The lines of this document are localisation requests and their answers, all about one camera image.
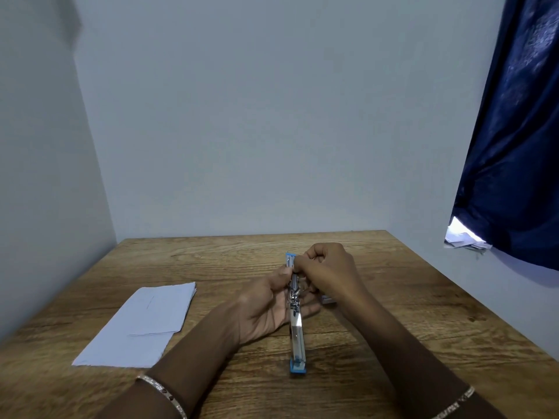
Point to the blue and silver stapler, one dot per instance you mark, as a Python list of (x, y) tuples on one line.
[(297, 331)]

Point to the person's right fingers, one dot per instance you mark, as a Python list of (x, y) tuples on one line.
[(315, 259)]

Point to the small staple box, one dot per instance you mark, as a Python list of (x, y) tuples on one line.
[(328, 299)]

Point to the white crumpled papers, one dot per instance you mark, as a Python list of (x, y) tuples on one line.
[(463, 237)]

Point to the person's left hand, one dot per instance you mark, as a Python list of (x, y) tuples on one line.
[(261, 309)]

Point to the person's left forearm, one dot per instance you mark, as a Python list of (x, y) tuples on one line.
[(187, 357)]

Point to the large white paper sheet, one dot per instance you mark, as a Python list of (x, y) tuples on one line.
[(124, 349)]

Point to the person's right hand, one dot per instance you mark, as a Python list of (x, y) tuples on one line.
[(332, 272)]

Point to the dark blue curtain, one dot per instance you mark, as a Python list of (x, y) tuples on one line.
[(513, 139)]

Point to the person's left thumb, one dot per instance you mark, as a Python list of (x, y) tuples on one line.
[(279, 277)]

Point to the person's right forearm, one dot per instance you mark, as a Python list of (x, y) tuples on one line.
[(401, 353)]

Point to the stack of white paper sheets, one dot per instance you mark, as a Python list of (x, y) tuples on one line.
[(162, 307)]

